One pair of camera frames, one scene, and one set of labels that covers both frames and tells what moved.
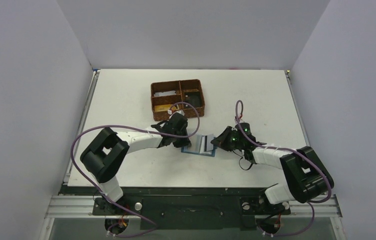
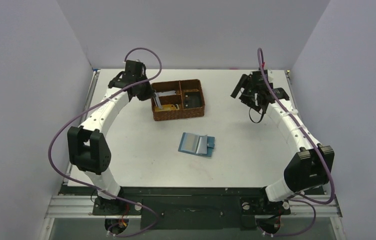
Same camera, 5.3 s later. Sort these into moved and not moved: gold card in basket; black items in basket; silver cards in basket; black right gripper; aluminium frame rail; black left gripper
Moved: black right gripper; black left gripper
Not moved: silver cards in basket; aluminium frame rail; black items in basket; gold card in basket
